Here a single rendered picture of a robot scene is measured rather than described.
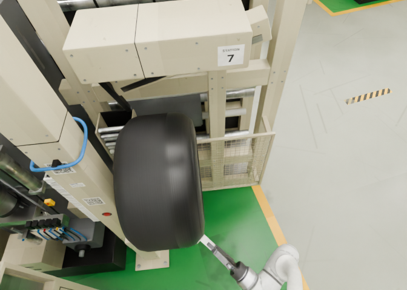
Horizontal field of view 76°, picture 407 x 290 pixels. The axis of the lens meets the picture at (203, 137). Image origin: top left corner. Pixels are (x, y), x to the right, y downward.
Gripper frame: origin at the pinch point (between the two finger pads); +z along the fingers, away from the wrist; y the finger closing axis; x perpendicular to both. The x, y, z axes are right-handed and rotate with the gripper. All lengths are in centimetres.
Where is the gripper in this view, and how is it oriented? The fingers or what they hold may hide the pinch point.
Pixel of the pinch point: (207, 242)
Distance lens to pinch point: 125.9
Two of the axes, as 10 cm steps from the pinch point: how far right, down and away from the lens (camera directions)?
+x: 6.6, -7.4, 0.8
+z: -7.5, -6.6, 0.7
